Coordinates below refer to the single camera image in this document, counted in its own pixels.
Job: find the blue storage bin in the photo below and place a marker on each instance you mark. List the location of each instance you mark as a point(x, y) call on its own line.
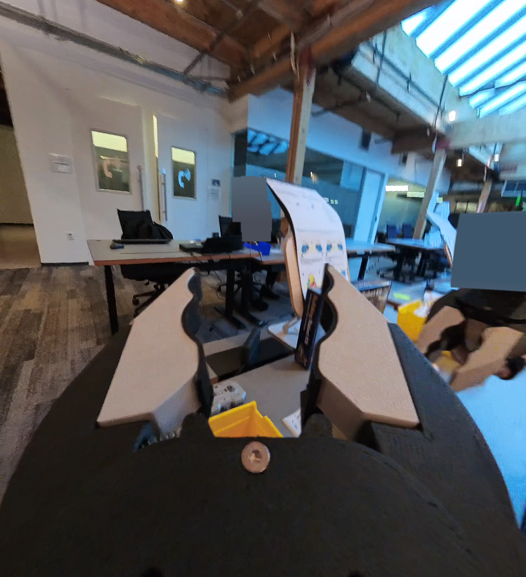
point(258, 248)

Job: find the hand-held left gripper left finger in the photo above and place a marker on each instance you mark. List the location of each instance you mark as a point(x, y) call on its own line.
point(155, 356)

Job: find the wooden sheet stand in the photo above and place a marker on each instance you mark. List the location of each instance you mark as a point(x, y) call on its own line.
point(293, 270)

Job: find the long office desk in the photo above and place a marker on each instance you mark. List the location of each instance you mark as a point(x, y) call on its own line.
point(155, 254)

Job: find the curved printed instruction sheet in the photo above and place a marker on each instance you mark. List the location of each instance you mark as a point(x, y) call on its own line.
point(312, 225)

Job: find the black office chair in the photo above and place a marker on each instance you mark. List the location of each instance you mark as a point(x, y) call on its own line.
point(139, 225)

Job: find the yellow plastic bin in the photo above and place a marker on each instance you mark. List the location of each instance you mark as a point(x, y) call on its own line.
point(245, 421)
point(409, 318)

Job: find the door window phone poster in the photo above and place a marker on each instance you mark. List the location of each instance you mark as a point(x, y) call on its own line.
point(183, 173)

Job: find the black keyboard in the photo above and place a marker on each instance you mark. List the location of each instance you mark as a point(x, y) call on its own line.
point(141, 241)

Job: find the slanted wooden support column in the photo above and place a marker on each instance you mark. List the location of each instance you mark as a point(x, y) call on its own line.
point(430, 194)

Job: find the background office table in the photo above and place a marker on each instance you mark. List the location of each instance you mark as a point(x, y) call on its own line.
point(416, 245)

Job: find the small printed paper sheet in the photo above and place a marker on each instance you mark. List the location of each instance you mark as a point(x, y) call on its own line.
point(292, 421)

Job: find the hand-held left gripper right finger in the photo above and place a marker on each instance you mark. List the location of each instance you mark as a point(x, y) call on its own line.
point(362, 356)

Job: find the black bag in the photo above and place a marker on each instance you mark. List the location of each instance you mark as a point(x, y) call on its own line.
point(213, 244)

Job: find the dark blue card box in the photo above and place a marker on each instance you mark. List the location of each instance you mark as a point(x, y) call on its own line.
point(310, 329)

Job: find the dark printed game box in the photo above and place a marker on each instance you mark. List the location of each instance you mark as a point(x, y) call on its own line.
point(373, 294)

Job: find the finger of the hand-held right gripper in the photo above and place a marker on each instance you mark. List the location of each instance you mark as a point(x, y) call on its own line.
point(488, 356)
point(445, 322)

